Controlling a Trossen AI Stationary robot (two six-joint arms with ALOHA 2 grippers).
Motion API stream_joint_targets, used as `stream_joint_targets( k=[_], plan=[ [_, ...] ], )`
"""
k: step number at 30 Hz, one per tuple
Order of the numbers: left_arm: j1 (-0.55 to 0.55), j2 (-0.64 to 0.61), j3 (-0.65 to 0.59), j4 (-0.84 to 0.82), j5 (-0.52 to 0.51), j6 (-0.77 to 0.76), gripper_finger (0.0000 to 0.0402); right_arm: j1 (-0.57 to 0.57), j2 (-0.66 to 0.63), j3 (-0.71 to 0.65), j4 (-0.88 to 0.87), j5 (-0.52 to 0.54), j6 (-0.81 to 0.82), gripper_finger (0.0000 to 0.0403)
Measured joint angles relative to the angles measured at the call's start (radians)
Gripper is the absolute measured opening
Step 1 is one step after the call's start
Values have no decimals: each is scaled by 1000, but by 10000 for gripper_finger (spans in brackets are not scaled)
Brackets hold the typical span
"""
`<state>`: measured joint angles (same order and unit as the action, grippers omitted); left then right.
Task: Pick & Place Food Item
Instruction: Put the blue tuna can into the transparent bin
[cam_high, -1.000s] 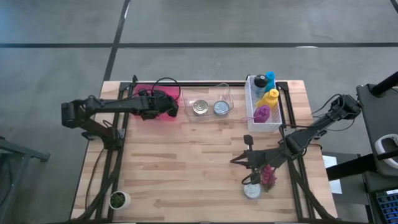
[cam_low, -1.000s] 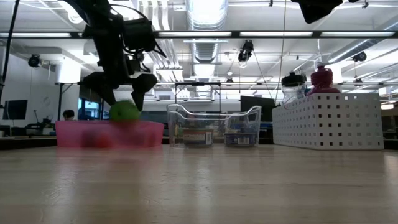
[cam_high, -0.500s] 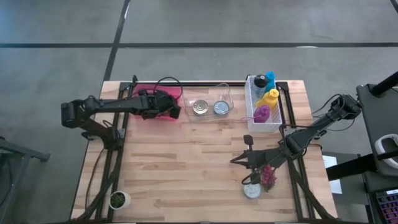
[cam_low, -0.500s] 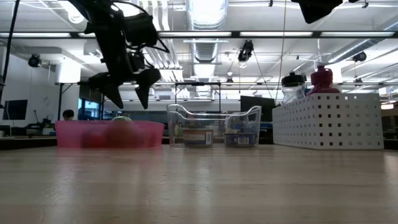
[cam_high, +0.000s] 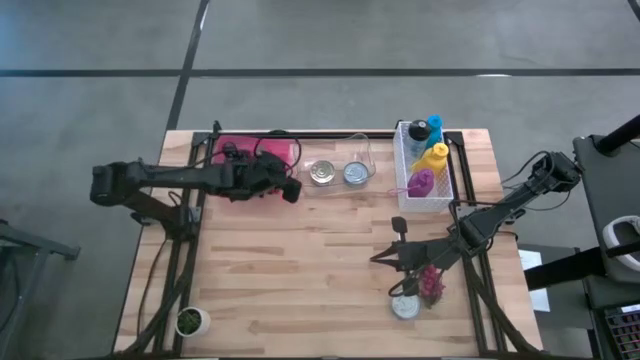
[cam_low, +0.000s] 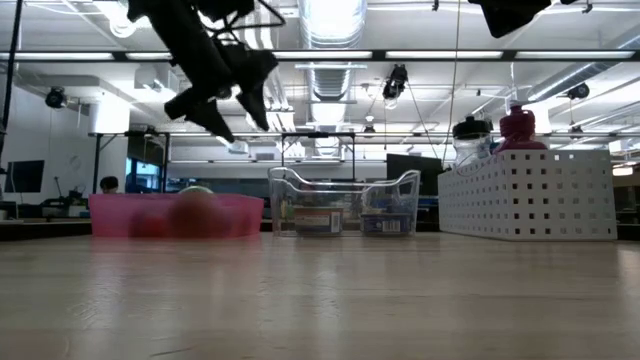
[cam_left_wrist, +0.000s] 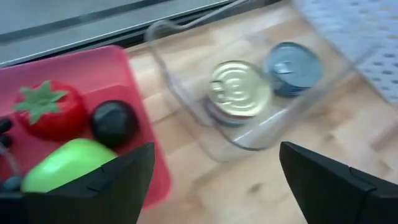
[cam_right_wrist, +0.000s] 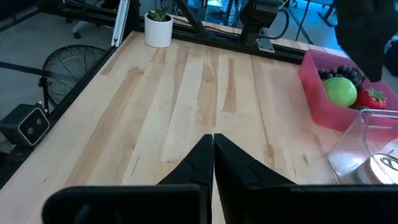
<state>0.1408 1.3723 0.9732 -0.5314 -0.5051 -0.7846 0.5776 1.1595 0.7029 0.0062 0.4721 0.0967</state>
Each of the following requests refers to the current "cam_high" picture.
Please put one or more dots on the white perforated basket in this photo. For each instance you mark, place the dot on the white perforated basket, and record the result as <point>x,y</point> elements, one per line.
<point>440,200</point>

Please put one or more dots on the white round device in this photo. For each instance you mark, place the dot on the white round device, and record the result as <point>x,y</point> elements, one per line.
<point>612,235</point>

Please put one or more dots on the silver tuna can blue label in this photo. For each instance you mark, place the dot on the silver tuna can blue label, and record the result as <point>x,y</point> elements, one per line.
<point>356,173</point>
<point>405,306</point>

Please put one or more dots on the black equipment cart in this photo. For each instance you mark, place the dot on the black equipment cart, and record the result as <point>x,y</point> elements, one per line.
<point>610,200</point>

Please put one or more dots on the black metal stand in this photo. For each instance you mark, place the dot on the black metal stand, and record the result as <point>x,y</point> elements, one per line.
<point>40,246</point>

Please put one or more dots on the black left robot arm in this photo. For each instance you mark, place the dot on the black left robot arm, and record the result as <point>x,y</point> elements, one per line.
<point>150,180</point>

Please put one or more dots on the gold-lid can red label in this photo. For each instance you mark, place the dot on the gold-lid can red label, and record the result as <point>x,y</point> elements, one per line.
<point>322,172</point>

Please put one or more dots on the blue plastic bottle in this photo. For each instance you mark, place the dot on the blue plastic bottle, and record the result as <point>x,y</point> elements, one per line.
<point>435,127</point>

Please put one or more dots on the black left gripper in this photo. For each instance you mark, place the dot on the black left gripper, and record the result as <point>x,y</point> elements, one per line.
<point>260,175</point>

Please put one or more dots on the pink plastic tray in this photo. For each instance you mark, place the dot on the pink plastic tray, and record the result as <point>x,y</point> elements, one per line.
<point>272,147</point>

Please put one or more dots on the red grape bunch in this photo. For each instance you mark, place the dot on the red grape bunch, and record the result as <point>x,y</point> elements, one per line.
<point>431,285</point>

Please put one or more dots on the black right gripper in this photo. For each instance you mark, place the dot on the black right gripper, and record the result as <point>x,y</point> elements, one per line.
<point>425,255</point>

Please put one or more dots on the white paper sheet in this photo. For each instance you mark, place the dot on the white paper sheet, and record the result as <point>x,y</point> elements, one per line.
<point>531,260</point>

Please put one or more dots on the clear plastic bin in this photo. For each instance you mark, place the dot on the clear plastic bin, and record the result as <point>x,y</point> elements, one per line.
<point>345,150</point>

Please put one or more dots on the yellow plastic bottle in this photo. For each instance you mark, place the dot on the yellow plastic bottle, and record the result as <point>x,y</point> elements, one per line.
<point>432,157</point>

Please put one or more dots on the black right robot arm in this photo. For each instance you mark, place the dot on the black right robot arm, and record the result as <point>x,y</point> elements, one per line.
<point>500,215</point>

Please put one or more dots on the white pot with green plant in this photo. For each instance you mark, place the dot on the white pot with green plant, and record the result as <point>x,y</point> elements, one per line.
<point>192,322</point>

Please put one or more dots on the magenta plastic water bottle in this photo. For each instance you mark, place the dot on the magenta plastic water bottle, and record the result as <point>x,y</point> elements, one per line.
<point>421,182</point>

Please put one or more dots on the black keyboard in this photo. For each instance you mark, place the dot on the black keyboard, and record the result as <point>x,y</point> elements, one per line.
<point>624,332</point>

